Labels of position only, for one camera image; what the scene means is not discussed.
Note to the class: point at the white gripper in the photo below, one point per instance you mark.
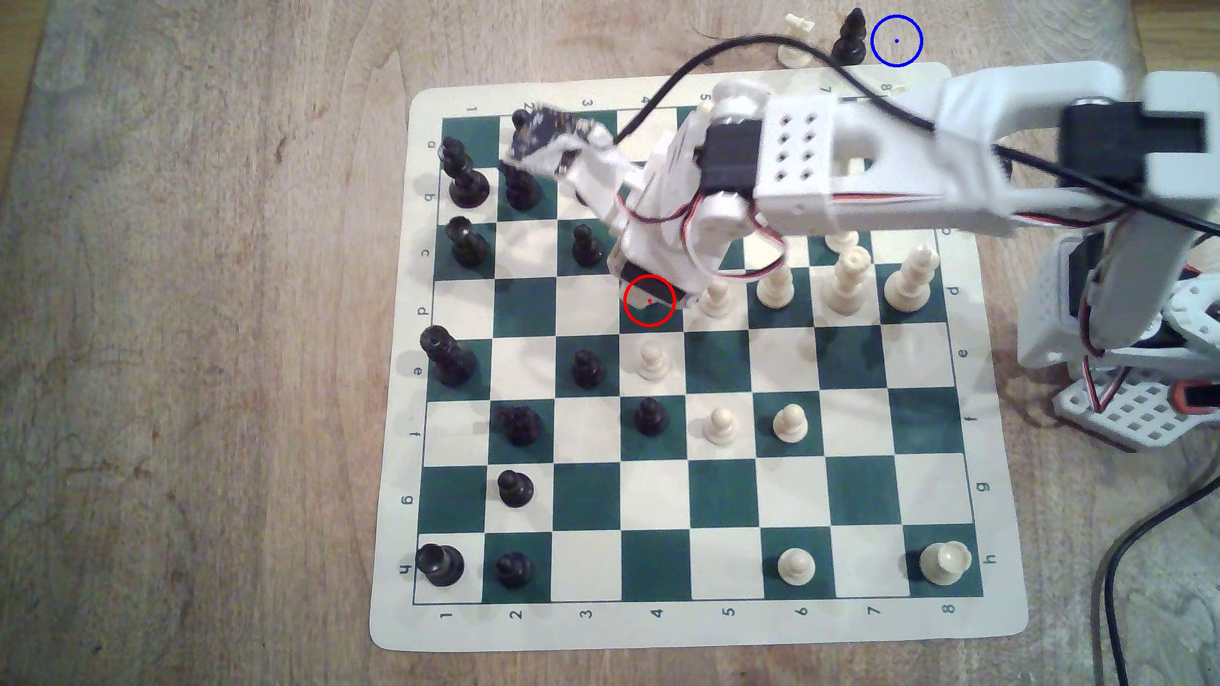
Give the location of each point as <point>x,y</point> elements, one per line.
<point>649,293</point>

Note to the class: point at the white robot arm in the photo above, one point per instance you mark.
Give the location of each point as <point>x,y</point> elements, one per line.
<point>905,143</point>

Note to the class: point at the white chess pawn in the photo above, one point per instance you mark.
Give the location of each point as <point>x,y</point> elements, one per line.
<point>777,288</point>
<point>717,299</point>
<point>722,424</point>
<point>796,568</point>
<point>790,424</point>
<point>651,362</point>

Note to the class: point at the black chess pawn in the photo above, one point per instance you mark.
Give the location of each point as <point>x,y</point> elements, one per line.
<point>520,191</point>
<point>586,248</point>
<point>588,370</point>
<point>516,489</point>
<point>651,417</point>
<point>515,570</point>

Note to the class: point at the tall white chess piece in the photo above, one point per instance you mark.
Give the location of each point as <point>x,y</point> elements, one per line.
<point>908,284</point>
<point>847,281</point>

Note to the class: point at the green white chess board mat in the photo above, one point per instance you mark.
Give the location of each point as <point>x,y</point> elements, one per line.
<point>667,495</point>

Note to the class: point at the tall black chess piece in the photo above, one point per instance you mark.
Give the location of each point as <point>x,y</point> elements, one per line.
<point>450,360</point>
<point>465,181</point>
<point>467,246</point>

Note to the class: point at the white chess knight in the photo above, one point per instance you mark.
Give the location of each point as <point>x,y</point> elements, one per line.
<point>796,55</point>

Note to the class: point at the black chess rook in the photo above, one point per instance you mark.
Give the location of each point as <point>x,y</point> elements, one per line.
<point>439,564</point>

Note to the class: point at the white chess rook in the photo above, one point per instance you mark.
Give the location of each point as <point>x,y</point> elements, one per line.
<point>944,562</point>

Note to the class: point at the orange table clamp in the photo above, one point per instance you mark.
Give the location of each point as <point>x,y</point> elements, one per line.
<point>1196,395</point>

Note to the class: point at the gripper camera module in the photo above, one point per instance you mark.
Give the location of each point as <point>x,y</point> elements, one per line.
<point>558,143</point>

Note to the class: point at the white perforated base plate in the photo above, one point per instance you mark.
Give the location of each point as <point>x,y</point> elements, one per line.
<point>1134,410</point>

